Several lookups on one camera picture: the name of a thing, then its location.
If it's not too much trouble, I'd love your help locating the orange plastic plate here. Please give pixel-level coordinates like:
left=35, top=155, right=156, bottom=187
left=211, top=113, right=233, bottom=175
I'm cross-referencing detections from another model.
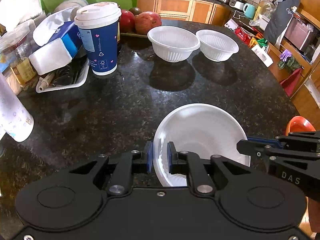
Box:
left=285, top=116, right=316, bottom=135

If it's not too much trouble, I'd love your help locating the white ribbed bowl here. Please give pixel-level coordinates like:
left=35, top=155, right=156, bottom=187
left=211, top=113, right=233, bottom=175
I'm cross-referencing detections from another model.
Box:
left=153, top=103, right=251, bottom=187
left=196, top=29, right=239, bottom=62
left=147, top=26, right=200, bottom=63

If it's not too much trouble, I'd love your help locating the person's right hand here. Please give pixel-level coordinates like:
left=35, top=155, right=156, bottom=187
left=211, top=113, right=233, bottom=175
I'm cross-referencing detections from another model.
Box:
left=308, top=198, right=320, bottom=233

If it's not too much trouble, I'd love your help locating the red hanging cloth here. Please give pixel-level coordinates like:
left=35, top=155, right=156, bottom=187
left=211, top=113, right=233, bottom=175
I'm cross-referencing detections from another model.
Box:
left=280, top=68, right=302, bottom=97

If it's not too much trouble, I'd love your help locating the purple rubber glove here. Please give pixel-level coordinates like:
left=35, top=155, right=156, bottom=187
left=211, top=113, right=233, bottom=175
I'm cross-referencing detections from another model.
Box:
left=280, top=49, right=292, bottom=62

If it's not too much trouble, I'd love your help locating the white plastic tray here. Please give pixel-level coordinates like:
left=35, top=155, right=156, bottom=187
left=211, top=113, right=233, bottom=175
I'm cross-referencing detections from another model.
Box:
left=36, top=56, right=89, bottom=93

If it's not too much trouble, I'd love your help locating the white window gift box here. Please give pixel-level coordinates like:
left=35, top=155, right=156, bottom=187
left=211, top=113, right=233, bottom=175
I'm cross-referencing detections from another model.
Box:
left=251, top=44, right=273, bottom=68

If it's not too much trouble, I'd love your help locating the white purple water bottle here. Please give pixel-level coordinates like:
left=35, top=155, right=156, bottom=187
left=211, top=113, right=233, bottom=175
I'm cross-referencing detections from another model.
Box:
left=0, top=74, right=34, bottom=142

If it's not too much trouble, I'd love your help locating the red snack bag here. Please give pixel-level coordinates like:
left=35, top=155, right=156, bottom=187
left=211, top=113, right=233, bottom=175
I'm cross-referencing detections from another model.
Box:
left=224, top=19, right=268, bottom=48

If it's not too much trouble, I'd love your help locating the red apple right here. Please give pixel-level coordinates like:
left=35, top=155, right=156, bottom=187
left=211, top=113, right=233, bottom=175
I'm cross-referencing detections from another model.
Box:
left=135, top=11, right=162, bottom=35

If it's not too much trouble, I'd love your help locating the red apple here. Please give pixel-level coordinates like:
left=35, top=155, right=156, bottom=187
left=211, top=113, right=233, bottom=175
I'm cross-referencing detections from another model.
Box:
left=119, top=9, right=135, bottom=33
left=135, top=11, right=162, bottom=35

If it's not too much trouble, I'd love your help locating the red apple left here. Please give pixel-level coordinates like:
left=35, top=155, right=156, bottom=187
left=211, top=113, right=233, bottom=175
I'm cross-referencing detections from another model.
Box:
left=119, top=9, right=135, bottom=33

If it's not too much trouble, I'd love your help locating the blue white tissue pack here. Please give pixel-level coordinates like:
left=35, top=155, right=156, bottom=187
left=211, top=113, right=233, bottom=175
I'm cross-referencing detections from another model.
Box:
left=29, top=21, right=82, bottom=75

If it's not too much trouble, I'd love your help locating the blue paper coffee cup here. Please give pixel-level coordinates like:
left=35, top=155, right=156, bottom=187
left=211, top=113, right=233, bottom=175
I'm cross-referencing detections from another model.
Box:
left=74, top=2, right=121, bottom=76

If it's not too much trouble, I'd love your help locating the dark hanging apron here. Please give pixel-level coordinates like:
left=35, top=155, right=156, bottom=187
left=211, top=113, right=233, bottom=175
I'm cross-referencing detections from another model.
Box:
left=264, top=0, right=300, bottom=46

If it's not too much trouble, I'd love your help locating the brown kiwi fruit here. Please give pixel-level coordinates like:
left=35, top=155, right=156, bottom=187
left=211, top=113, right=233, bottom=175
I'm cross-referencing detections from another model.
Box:
left=129, top=7, right=142, bottom=16

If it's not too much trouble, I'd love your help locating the teal electric kettle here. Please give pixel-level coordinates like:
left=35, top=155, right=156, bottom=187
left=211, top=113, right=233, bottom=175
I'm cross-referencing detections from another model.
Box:
left=243, top=3, right=256, bottom=20

